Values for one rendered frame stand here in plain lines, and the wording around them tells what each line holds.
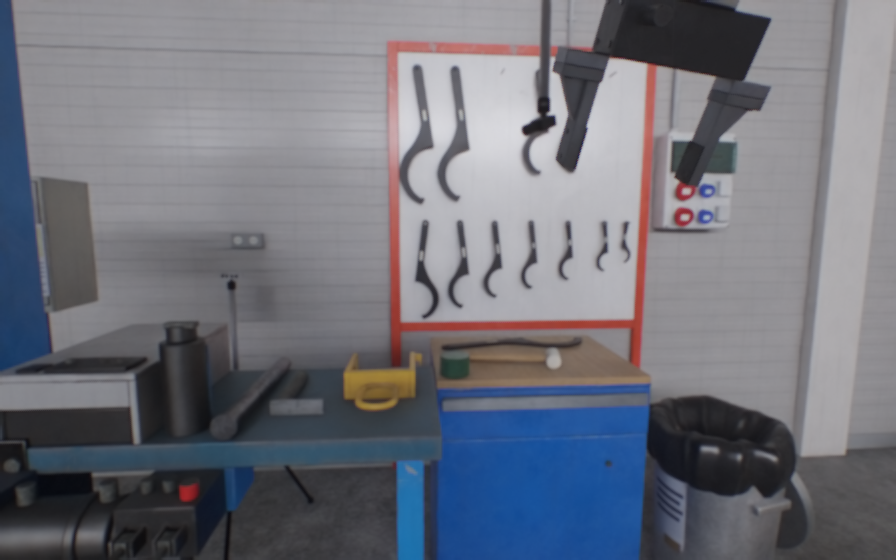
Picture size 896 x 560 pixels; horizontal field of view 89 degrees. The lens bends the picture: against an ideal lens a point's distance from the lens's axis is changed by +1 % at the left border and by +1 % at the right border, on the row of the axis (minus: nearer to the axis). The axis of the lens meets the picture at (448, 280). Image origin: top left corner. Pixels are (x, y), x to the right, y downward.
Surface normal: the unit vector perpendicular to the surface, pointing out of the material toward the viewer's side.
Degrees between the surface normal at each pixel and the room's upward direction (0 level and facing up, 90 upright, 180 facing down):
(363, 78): 90
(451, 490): 90
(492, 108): 90
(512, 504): 90
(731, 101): 113
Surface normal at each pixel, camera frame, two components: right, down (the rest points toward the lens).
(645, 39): 0.08, 0.51
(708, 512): -0.53, 0.15
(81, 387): 0.07, 0.12
